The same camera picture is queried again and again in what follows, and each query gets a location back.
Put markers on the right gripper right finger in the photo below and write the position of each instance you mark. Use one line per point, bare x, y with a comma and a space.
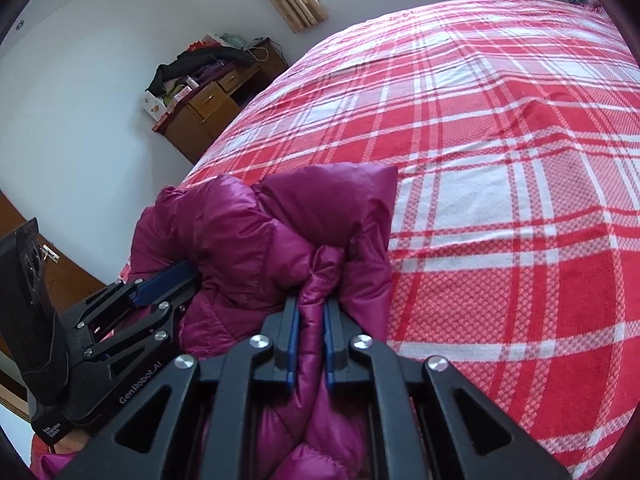
426, 420

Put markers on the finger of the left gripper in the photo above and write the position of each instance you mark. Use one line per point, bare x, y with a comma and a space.
150, 287
105, 344

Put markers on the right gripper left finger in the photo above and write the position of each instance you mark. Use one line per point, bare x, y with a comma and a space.
195, 419

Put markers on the magenta puffer jacket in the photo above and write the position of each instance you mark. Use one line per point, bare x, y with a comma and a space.
313, 232

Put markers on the person's left hand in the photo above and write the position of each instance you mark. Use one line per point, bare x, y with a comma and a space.
72, 443

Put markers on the brown wooden door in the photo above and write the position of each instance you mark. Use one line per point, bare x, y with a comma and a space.
67, 284

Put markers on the red plaid bed sheet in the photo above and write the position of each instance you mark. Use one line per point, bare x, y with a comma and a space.
514, 127

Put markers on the white box on desk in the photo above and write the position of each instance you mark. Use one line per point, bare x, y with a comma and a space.
154, 106

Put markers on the wooden desk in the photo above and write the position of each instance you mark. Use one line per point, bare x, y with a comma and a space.
198, 113

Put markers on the black jacket on desk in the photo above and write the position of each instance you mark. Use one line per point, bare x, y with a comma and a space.
190, 61

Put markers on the silver door handle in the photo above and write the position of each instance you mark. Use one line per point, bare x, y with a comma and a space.
49, 254

